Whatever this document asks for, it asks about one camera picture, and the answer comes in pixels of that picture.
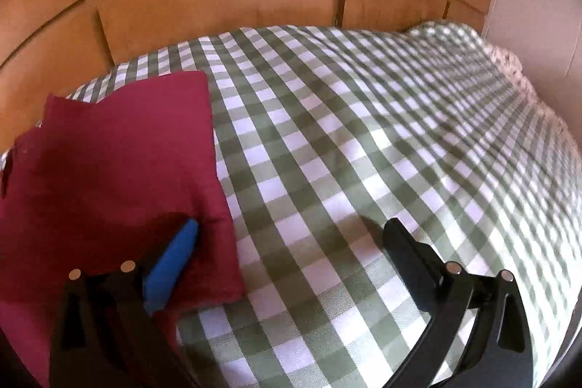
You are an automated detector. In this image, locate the floral pillow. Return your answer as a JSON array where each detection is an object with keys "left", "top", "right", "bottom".
[{"left": 485, "top": 43, "right": 536, "bottom": 97}]

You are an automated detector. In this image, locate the dark red garment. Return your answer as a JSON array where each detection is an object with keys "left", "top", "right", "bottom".
[{"left": 1, "top": 71, "right": 245, "bottom": 386}]

